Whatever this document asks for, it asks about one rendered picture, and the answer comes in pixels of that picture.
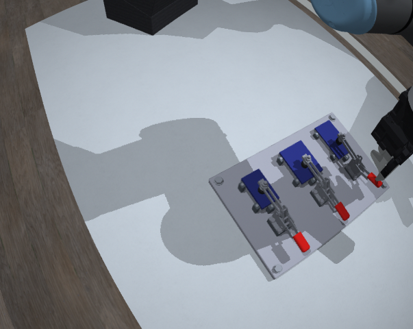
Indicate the grey toggle clamp with red handle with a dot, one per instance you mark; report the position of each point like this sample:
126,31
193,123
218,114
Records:
352,168
320,194
277,223

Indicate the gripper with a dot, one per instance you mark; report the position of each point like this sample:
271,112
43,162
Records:
394,135

